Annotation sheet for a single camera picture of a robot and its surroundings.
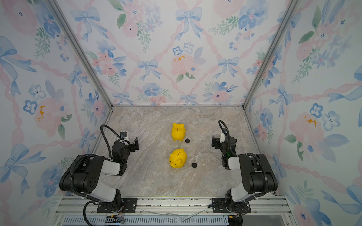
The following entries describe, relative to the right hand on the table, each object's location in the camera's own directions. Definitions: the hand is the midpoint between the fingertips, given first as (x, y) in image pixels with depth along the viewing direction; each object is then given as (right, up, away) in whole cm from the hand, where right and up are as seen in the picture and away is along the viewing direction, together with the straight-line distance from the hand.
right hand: (222, 135), depth 94 cm
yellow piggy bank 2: (-29, +2, 0) cm, 29 cm away
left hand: (-61, -1, -1) cm, 61 cm away
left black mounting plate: (-54, -35, -20) cm, 68 cm away
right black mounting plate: (-8, -35, -21) cm, 41 cm away
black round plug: (-19, -18, -6) cm, 27 cm away
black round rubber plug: (-23, -5, +6) cm, 24 cm away
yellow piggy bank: (-29, -12, -13) cm, 34 cm away
